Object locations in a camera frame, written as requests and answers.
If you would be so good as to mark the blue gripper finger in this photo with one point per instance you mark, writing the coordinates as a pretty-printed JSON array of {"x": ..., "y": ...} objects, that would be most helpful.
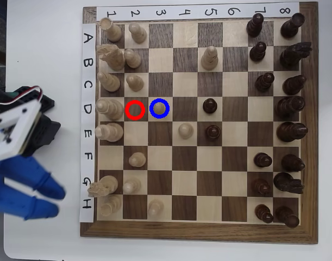
[
  {"x": 32, "y": 176},
  {"x": 27, "y": 206}
]

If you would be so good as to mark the light wooden chess pawn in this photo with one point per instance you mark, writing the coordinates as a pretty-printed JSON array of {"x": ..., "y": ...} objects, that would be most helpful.
[
  {"x": 137, "y": 159},
  {"x": 155, "y": 208},
  {"x": 131, "y": 185},
  {"x": 185, "y": 130},
  {"x": 132, "y": 58},
  {"x": 134, "y": 82},
  {"x": 137, "y": 32},
  {"x": 159, "y": 108}
]

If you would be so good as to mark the light wooden chess knight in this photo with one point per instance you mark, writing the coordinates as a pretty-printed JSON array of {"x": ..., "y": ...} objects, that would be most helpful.
[
  {"x": 102, "y": 185},
  {"x": 111, "y": 55}
]

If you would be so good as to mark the light wooden chess rook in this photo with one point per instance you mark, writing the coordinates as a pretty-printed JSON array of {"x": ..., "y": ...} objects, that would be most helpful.
[
  {"x": 110, "y": 206},
  {"x": 110, "y": 29}
]

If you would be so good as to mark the light wooden chess king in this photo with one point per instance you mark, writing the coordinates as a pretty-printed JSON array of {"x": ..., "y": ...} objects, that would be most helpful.
[{"x": 109, "y": 131}]

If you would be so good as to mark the light wooden chess queen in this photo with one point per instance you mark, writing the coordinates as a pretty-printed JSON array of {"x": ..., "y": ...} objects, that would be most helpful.
[{"x": 110, "y": 108}]

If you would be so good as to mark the light wooden chess bishop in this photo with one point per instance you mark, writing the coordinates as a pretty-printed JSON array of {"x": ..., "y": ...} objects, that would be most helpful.
[
  {"x": 209, "y": 57},
  {"x": 108, "y": 81}
]

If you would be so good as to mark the white letter label strip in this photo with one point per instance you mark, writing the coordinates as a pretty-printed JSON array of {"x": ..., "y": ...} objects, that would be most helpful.
[{"x": 85, "y": 49}]

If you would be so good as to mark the wooden chessboard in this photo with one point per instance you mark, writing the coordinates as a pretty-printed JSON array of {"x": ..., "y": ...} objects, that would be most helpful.
[{"x": 184, "y": 182}]

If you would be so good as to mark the dark wooden chess pawn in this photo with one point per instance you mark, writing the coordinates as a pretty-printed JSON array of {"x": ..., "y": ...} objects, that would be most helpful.
[
  {"x": 212, "y": 132},
  {"x": 258, "y": 51},
  {"x": 265, "y": 81},
  {"x": 260, "y": 186},
  {"x": 209, "y": 105},
  {"x": 262, "y": 160},
  {"x": 263, "y": 213},
  {"x": 255, "y": 24}
]

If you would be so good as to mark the white number label strip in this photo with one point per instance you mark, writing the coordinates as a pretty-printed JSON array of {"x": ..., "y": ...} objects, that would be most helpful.
[{"x": 174, "y": 11}]

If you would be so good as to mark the dark wooden chess knight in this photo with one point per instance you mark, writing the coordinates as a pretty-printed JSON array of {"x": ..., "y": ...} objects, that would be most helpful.
[
  {"x": 294, "y": 54},
  {"x": 286, "y": 182}
]

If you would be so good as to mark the dark wooden chess rook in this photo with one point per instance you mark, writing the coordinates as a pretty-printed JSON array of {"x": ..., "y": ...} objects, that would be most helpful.
[
  {"x": 287, "y": 216},
  {"x": 292, "y": 25}
]

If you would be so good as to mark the dark wooden chess bishop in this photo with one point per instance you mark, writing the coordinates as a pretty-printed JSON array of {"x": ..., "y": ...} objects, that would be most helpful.
[
  {"x": 293, "y": 163},
  {"x": 293, "y": 84}
]

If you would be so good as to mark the dark wooden chess king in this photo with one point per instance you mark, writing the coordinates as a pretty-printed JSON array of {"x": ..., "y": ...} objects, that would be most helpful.
[{"x": 292, "y": 131}]

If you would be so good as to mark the dark wooden chess queen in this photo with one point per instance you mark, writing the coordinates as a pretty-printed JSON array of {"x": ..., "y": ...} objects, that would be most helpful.
[{"x": 289, "y": 106}]

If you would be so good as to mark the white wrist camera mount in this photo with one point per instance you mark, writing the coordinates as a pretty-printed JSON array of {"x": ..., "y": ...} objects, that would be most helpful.
[{"x": 16, "y": 130}]

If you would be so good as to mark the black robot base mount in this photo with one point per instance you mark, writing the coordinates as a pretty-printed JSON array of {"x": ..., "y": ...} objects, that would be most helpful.
[{"x": 47, "y": 104}]

